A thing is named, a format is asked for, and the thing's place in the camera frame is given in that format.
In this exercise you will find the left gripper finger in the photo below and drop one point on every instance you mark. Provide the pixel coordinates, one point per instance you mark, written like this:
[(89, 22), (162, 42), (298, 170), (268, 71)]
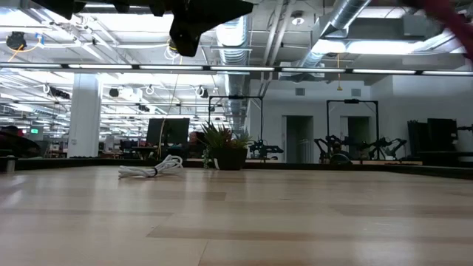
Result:
[(190, 35), (207, 6)]

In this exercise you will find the black background robot arm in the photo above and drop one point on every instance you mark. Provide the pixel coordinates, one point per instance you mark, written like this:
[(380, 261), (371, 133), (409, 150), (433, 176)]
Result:
[(384, 146), (264, 149), (330, 146)]

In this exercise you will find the black monitor back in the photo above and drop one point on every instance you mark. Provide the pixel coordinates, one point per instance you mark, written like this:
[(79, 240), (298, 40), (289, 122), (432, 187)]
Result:
[(168, 131)]

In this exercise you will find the white building pillar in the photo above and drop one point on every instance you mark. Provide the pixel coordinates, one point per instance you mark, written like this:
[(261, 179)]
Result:
[(85, 118)]

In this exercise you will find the potted succulent plant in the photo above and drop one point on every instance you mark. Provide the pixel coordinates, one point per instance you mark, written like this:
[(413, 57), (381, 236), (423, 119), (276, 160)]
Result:
[(230, 159)]

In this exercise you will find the person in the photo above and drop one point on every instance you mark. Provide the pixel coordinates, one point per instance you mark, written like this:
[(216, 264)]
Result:
[(16, 142)]

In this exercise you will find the black cabinet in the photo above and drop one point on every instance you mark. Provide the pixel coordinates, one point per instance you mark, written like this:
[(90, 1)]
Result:
[(439, 134)]

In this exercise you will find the silver ventilation duct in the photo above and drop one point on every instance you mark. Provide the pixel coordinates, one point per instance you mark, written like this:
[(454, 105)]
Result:
[(234, 44), (343, 16)]

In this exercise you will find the black gantry frame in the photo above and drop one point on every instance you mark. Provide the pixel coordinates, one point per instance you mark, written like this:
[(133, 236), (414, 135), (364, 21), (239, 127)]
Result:
[(236, 97), (351, 101)]

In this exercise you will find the black aluminium table frame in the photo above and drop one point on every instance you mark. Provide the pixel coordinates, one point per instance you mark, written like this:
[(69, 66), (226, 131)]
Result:
[(111, 163)]

